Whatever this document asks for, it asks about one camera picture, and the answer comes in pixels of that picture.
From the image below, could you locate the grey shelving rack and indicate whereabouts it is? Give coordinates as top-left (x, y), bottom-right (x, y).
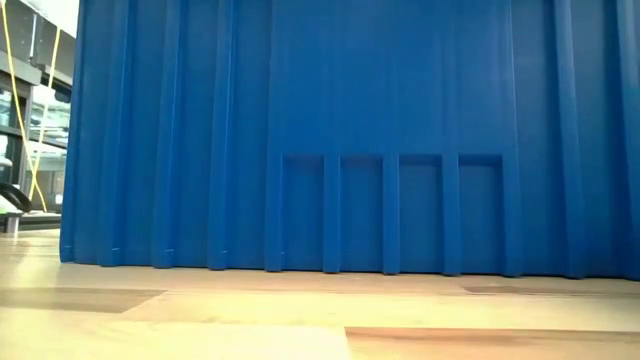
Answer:
top-left (0, 0), bottom-right (81, 214)

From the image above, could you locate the blue plastic bin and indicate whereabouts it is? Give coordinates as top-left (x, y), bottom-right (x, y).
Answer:
top-left (58, 0), bottom-right (640, 281)

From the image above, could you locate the yellow cable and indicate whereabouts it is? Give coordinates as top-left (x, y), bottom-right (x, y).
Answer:
top-left (28, 27), bottom-right (62, 202)
top-left (0, 0), bottom-right (49, 214)

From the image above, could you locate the dark grey desk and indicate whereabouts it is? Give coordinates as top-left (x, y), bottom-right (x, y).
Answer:
top-left (0, 211), bottom-right (62, 234)

